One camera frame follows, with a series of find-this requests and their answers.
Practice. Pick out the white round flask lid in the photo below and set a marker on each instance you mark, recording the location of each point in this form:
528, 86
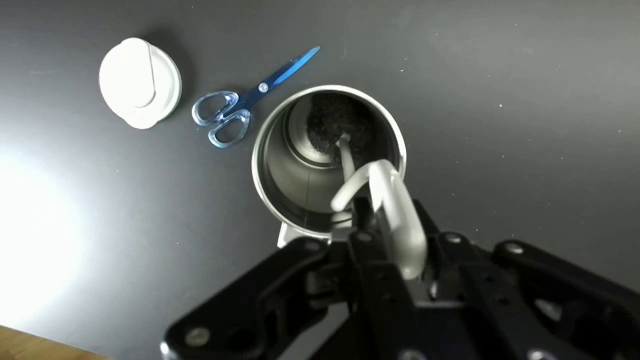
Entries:
136, 82

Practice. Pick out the stainless steel flask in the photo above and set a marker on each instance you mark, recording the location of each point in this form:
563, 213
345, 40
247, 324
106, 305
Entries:
281, 166

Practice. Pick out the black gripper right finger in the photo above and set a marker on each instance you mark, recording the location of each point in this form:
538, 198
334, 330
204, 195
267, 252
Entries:
521, 301

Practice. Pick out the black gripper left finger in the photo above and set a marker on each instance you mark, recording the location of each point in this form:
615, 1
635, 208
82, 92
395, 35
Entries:
281, 301

